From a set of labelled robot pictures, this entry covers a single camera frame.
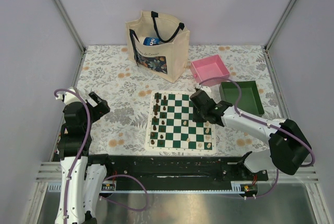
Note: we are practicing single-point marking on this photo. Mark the blue white bottle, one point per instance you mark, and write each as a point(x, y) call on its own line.
point(151, 41)

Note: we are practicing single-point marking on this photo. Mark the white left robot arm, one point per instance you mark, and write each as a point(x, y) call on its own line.
point(81, 181)

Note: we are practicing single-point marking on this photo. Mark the pink plastic box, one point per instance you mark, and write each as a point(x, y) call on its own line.
point(209, 67)

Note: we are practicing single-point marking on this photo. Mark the green white chess board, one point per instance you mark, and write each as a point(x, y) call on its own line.
point(174, 124)

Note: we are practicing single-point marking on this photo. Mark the floral table cloth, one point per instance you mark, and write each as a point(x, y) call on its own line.
point(127, 88)

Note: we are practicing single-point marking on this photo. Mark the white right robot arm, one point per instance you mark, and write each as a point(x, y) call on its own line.
point(288, 148)

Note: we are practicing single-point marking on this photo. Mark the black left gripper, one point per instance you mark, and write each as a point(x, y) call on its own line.
point(101, 109)

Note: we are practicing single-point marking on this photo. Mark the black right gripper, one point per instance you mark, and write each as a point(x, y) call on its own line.
point(195, 118)

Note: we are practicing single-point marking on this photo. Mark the green plastic box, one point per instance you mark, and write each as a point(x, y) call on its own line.
point(250, 100)

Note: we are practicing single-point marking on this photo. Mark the beige canvas tote bag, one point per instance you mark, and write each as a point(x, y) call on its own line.
point(168, 59)

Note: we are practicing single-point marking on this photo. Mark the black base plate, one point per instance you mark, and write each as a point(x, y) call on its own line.
point(172, 173)

